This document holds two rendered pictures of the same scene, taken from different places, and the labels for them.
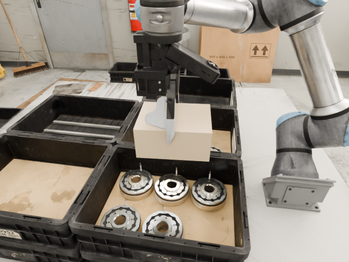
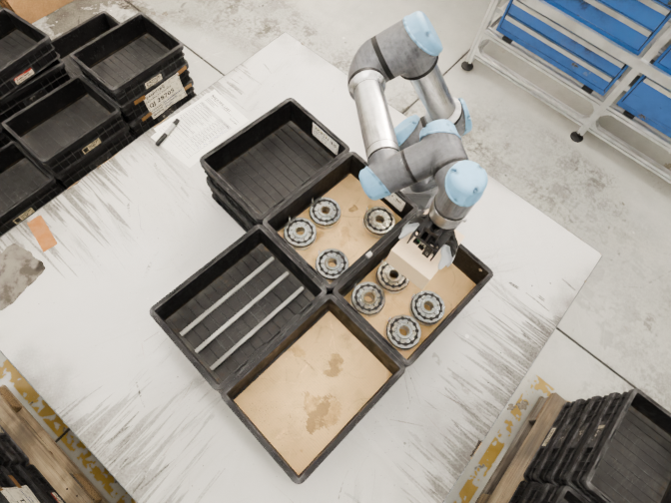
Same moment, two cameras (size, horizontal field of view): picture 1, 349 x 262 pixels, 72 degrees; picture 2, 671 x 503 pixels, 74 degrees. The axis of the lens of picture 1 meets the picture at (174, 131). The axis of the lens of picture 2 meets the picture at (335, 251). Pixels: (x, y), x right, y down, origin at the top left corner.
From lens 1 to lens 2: 102 cm
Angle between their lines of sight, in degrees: 48
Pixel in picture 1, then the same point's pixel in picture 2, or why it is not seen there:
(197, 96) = (259, 147)
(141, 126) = (428, 272)
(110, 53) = not seen: outside the picture
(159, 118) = (445, 259)
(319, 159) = not seen: hidden behind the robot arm
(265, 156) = not seen: hidden behind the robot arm
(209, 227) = (439, 275)
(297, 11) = (425, 66)
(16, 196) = (306, 407)
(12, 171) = (260, 404)
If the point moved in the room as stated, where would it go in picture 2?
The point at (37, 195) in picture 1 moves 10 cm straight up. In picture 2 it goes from (318, 387) to (320, 382)
